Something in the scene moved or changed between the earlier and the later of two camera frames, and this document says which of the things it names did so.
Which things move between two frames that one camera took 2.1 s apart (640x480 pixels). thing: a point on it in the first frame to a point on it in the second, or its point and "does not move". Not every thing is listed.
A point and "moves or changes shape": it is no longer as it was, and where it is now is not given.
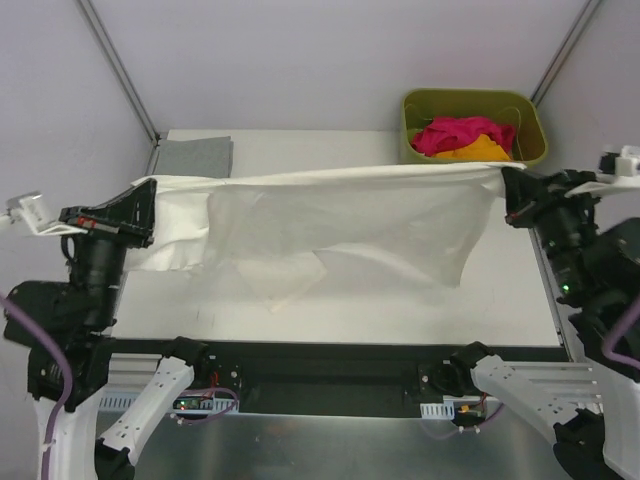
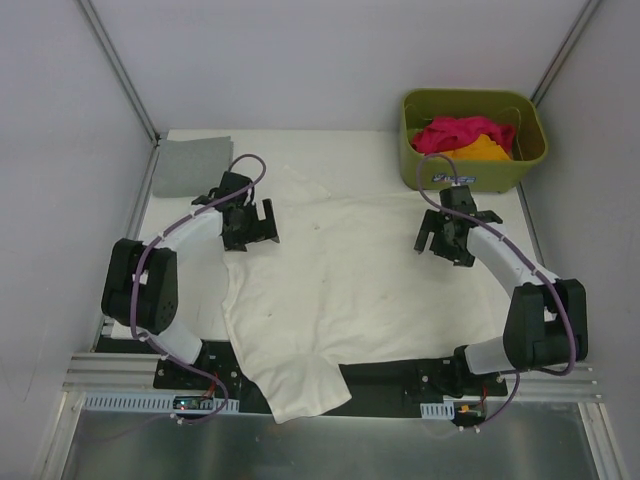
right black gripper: x=550 y=201 to x=445 y=238
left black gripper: x=106 y=229 to x=255 y=229
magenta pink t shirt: x=445 y=133 does not move
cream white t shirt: x=268 y=225 moves or changes shape
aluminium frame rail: x=572 y=382 does not move
